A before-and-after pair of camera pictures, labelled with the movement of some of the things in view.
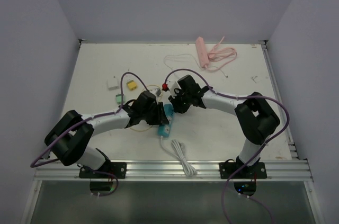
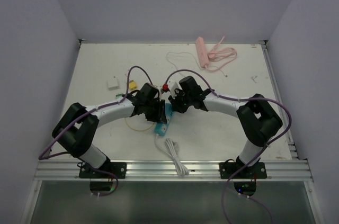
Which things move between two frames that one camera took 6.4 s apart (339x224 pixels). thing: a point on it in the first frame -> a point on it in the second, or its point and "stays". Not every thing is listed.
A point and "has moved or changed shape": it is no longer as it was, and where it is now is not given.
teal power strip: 163,130 stays
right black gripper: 177,107 stays
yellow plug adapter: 131,84 stays
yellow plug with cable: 155,92 has moved or changed shape
